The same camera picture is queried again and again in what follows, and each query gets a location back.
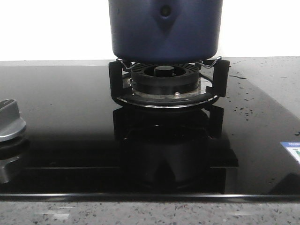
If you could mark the dark blue cooking pot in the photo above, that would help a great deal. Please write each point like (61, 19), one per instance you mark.
(165, 31)

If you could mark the right black pot support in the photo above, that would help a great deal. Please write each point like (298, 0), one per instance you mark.
(212, 85)

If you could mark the right gas burner head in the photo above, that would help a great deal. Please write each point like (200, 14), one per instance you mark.
(165, 79)

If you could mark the black glass gas stove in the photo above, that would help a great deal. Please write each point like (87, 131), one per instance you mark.
(80, 145)

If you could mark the silver stove control knob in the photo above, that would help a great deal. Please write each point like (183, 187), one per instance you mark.
(12, 124)

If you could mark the blue white energy label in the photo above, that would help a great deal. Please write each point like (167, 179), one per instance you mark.
(293, 149)

